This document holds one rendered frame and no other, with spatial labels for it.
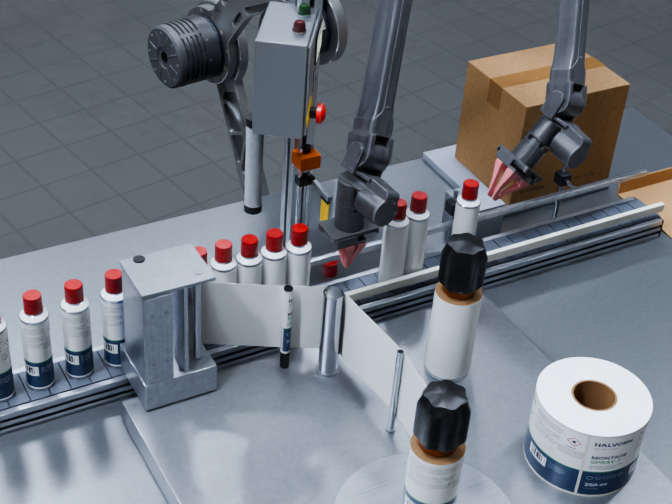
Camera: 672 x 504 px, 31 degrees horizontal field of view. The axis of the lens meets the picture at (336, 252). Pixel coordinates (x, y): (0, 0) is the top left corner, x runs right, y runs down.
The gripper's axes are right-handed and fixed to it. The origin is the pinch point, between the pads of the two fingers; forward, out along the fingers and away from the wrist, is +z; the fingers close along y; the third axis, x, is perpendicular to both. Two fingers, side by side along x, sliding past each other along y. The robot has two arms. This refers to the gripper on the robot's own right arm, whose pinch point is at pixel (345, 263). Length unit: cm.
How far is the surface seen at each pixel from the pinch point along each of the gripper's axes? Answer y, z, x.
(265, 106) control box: -14.2, -33.0, 9.1
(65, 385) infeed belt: -56, 14, 4
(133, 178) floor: 30, 100, 193
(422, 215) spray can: 20.2, -3.2, 4.1
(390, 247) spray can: 13.1, 2.6, 4.0
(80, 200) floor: 8, 100, 187
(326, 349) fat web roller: -11.5, 7.3, -14.0
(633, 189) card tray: 94, 17, 18
